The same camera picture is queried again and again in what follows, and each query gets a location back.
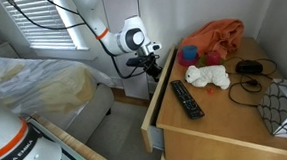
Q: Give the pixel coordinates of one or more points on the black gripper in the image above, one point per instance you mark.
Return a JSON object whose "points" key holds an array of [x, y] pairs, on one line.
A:
{"points": [[149, 61]]}

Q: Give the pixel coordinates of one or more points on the wooden drawer with grey interior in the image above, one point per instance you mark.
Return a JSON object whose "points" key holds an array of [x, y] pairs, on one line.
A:
{"points": [[155, 102]]}

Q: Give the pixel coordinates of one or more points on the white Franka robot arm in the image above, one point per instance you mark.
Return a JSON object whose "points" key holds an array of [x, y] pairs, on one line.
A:
{"points": [[122, 41]]}

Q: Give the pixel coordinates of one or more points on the magenta plastic plate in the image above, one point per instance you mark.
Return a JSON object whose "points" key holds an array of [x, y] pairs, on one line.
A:
{"points": [[184, 61]]}

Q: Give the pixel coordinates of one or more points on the blue plastic cup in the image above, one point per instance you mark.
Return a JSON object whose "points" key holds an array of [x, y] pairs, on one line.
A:
{"points": [[190, 52]]}

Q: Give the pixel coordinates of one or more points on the black remote control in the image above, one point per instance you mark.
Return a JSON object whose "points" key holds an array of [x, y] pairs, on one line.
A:
{"points": [[187, 99]]}

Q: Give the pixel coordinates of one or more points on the white baseboard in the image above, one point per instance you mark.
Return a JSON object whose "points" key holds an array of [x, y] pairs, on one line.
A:
{"points": [[117, 82]]}

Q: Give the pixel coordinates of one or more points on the green plastic bowl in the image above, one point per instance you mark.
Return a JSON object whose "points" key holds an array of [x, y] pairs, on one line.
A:
{"points": [[202, 62]]}

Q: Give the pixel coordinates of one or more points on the white plush bear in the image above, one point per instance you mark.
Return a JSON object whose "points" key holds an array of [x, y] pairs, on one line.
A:
{"points": [[206, 76]]}

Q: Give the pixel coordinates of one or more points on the small red toy piece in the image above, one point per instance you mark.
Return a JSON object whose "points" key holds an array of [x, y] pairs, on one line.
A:
{"points": [[210, 90]]}

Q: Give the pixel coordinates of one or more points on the pink plastic cup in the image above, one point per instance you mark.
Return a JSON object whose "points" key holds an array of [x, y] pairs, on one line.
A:
{"points": [[213, 58]]}

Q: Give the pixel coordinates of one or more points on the orange cloth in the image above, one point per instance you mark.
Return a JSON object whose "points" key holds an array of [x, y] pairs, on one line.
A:
{"points": [[217, 35]]}

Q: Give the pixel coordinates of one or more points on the large white board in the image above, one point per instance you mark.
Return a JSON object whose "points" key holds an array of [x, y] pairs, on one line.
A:
{"points": [[122, 7]]}

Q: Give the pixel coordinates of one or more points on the grey bed base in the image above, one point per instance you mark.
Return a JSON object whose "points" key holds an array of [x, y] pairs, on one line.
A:
{"points": [[92, 109]]}

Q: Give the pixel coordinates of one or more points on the light wooden dresser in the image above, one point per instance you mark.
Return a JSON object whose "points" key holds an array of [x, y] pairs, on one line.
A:
{"points": [[232, 118]]}

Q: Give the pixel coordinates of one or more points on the black power adapter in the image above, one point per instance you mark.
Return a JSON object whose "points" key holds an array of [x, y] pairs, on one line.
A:
{"points": [[249, 67]]}

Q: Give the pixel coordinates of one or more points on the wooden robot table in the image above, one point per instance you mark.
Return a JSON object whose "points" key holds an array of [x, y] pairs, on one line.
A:
{"points": [[77, 147]]}

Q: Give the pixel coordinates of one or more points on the white window blinds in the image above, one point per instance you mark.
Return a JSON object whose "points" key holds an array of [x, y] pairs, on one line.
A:
{"points": [[40, 23]]}

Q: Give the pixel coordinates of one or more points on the patterned white black pouch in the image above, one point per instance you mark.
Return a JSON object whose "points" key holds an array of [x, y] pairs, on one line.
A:
{"points": [[282, 111]]}

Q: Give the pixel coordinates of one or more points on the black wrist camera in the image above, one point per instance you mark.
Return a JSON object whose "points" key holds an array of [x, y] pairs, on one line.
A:
{"points": [[135, 61]]}

